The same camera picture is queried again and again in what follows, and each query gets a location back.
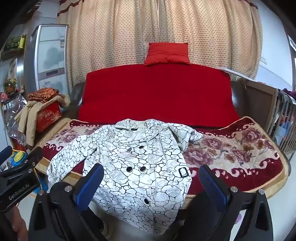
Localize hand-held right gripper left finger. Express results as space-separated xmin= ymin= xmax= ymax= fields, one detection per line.
xmin=29 ymin=163 xmax=109 ymax=241

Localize white black-veined coat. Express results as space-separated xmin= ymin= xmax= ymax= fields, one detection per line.
xmin=47 ymin=119 xmax=203 ymax=235

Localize red pillow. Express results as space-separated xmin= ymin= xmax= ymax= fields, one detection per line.
xmin=143 ymin=42 xmax=191 ymax=67

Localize silver plastic wrap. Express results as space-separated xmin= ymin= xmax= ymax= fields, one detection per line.
xmin=2 ymin=94 xmax=28 ymax=151

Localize green plant ornament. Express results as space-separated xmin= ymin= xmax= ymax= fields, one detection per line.
xmin=5 ymin=35 xmax=21 ymax=50

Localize wooden crib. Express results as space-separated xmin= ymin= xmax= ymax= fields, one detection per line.
xmin=240 ymin=77 xmax=296 ymax=153

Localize person's left hand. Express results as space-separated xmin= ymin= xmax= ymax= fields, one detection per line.
xmin=9 ymin=206 xmax=28 ymax=241

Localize red sofa cover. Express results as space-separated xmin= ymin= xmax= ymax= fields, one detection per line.
xmin=78 ymin=64 xmax=241 ymax=128

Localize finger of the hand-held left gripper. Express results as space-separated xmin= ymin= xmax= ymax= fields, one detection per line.
xmin=0 ymin=146 xmax=43 ymax=180
xmin=0 ymin=146 xmax=12 ymax=163

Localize dotted beige curtain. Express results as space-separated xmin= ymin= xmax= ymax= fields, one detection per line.
xmin=57 ymin=0 xmax=263 ymax=91

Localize blue cloth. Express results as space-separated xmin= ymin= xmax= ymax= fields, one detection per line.
xmin=276 ymin=120 xmax=292 ymax=144

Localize beige jacket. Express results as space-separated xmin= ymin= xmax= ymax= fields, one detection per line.
xmin=14 ymin=93 xmax=70 ymax=146

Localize dark leather sofa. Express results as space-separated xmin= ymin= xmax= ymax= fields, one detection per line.
xmin=69 ymin=80 xmax=292 ymax=211

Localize orange patterned cloth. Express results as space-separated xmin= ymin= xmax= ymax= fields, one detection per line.
xmin=28 ymin=88 xmax=60 ymax=103

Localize floral blanket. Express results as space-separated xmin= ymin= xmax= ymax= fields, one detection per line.
xmin=35 ymin=116 xmax=289 ymax=204

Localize red box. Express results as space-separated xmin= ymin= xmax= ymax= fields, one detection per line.
xmin=36 ymin=102 xmax=62 ymax=133

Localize orange artificial flowers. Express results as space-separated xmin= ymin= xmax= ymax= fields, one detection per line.
xmin=4 ymin=78 xmax=18 ymax=93

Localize silver refrigerator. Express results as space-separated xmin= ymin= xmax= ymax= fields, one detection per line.
xmin=24 ymin=24 xmax=70 ymax=95

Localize wooden display cabinet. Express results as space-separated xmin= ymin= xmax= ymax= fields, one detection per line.
xmin=0 ymin=34 xmax=26 ymax=109

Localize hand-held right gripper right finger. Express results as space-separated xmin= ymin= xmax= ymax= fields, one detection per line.
xmin=180 ymin=165 xmax=279 ymax=241

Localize white board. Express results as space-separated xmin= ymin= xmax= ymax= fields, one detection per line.
xmin=217 ymin=67 xmax=257 ymax=81

